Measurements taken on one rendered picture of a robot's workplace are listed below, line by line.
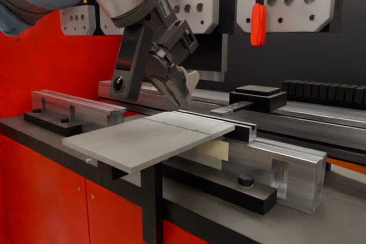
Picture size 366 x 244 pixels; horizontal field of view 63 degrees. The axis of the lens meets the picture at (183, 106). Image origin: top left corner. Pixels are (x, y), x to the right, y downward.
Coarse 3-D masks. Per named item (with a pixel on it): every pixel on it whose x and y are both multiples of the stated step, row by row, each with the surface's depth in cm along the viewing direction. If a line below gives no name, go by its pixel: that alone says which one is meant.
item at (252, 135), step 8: (184, 112) 70; (192, 112) 69; (224, 120) 63; (232, 120) 62; (240, 128) 58; (248, 128) 57; (256, 128) 59; (224, 136) 61; (232, 136) 60; (240, 136) 59; (248, 136) 57; (256, 136) 60
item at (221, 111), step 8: (240, 88) 81; (248, 88) 81; (256, 88) 81; (264, 88) 81; (272, 88) 81; (232, 96) 81; (240, 96) 80; (248, 96) 78; (256, 96) 77; (264, 96) 76; (272, 96) 76; (280, 96) 79; (232, 104) 75; (240, 104) 75; (248, 104) 75; (256, 104) 77; (264, 104) 76; (272, 104) 76; (280, 104) 80; (216, 112) 67; (224, 112) 67; (232, 112) 69
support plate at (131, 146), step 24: (144, 120) 62; (168, 120) 62; (192, 120) 62; (72, 144) 48; (96, 144) 48; (120, 144) 48; (144, 144) 48; (168, 144) 48; (192, 144) 49; (120, 168) 41; (144, 168) 41
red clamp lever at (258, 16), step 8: (256, 0) 46; (256, 8) 45; (264, 8) 46; (256, 16) 45; (264, 16) 46; (256, 24) 46; (264, 24) 46; (256, 32) 46; (264, 32) 47; (256, 40) 46; (264, 40) 47
